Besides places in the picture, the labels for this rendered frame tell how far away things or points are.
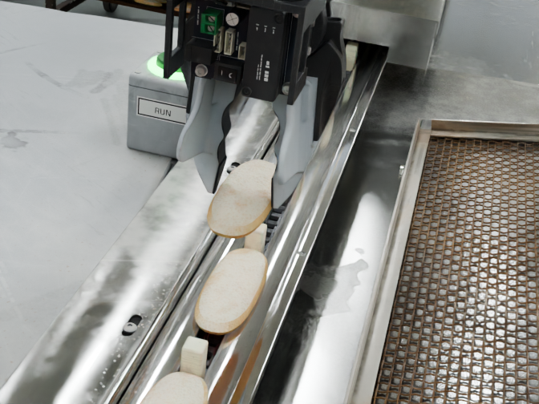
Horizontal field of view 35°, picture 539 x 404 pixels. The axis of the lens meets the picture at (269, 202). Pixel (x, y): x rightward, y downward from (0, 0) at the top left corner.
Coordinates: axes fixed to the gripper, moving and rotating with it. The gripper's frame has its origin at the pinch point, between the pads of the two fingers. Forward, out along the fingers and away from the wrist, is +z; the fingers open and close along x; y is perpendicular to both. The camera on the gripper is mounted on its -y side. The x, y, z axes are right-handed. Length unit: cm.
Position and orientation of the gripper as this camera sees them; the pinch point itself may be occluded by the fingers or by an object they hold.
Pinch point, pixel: (249, 175)
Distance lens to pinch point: 55.0
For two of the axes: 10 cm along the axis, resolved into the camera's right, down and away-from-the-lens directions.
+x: 9.6, 2.2, -1.7
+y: -2.6, 4.7, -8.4
